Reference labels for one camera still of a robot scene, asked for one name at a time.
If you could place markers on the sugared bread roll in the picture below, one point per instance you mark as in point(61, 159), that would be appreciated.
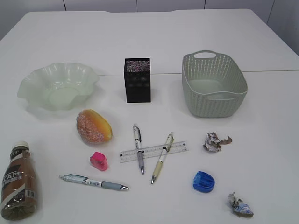
point(92, 127)

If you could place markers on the large paper ball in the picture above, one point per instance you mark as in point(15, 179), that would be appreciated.
point(213, 143)

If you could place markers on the blue pencil sharpener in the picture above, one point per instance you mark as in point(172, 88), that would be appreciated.
point(203, 182)

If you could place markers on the small paper ball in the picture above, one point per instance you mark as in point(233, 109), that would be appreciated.
point(239, 207)

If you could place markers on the brown coffee drink bottle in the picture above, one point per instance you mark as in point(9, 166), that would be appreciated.
point(19, 185)

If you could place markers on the grey grip white pen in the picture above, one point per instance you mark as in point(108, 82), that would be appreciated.
point(137, 136)

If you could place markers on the beige grip white pen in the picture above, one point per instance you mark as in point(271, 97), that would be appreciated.
point(164, 152)

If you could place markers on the black mesh pen holder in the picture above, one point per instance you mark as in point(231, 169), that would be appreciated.
point(137, 80)

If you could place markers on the grey-green woven plastic basket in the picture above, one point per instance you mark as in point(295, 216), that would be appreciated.
point(214, 87)

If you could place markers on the pink pencil sharpener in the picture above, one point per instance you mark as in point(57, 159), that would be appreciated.
point(99, 161)

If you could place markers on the pale green wavy plate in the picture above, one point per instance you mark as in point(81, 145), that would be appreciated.
point(58, 86)

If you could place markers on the blue clip grey grip pen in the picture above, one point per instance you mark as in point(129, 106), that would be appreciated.
point(87, 181)

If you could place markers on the clear plastic ruler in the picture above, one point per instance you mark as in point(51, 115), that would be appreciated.
point(153, 151)

